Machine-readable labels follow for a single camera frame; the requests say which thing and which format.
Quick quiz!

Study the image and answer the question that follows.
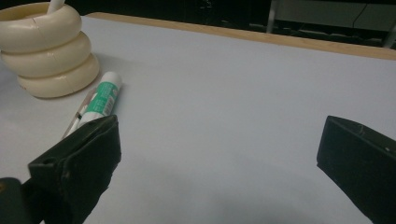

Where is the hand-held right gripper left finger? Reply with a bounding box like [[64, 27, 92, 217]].
[[21, 114, 122, 224]]

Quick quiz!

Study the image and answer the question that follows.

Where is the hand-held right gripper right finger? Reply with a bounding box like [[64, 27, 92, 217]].
[[317, 115, 396, 224]]

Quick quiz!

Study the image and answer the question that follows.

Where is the clear pen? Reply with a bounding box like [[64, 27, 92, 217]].
[[61, 87, 99, 140]]

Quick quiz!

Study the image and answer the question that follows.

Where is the green and white glue stick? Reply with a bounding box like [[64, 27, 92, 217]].
[[77, 71, 123, 127]]

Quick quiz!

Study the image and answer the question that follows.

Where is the cream ringed pen holder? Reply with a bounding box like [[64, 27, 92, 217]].
[[0, 2, 101, 99]]

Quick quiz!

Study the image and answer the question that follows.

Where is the pale grey table mat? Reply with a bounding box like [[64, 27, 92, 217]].
[[0, 16, 396, 224]]

